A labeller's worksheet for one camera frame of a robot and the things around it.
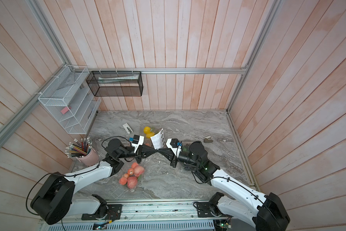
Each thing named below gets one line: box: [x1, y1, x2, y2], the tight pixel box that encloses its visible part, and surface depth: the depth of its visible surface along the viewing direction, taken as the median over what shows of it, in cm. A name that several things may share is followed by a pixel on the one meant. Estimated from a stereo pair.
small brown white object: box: [203, 135, 214, 143], surface depth 103 cm
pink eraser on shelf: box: [60, 106, 70, 115], surface depth 84 cm
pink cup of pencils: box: [64, 137, 99, 167], surface depth 85 cm
